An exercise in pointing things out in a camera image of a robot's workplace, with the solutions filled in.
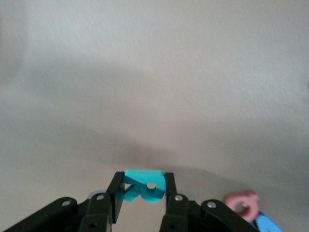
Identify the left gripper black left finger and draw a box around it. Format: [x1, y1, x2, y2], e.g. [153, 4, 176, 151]
[2, 172, 125, 232]

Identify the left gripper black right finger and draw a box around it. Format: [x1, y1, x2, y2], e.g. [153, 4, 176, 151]
[159, 172, 254, 232]

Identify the cyan foam capital R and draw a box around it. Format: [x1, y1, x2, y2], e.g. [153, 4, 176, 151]
[123, 169, 167, 203]

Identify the red foam capital Q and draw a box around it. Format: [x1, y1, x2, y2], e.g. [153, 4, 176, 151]
[223, 190, 260, 222]

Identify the blue foam capital M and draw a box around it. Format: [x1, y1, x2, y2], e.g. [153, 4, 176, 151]
[248, 211, 283, 232]

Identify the brown table cover sheet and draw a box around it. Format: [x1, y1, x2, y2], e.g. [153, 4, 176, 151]
[0, 0, 309, 232]

